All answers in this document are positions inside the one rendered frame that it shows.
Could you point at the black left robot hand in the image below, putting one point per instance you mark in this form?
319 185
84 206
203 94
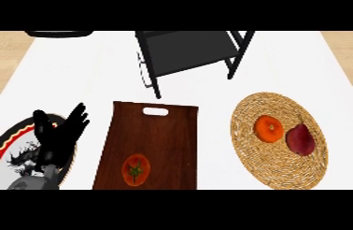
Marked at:
58 140

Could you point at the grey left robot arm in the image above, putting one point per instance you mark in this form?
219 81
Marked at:
34 179

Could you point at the black tiered shelf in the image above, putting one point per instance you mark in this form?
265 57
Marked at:
188 50

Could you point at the orange squash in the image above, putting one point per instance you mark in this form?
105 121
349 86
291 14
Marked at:
269 128

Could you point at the round woven placemat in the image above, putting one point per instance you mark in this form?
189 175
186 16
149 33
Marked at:
275 165

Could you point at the round patterned plate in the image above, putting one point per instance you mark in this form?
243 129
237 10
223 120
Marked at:
18 146

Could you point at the red tomato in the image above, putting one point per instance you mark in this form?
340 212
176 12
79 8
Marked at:
136 169

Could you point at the dark wooden cutting board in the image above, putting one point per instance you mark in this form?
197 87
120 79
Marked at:
151 146

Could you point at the black round object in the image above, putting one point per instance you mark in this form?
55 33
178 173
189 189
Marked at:
58 33

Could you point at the dark red pear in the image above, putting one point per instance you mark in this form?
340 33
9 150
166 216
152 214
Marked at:
300 139

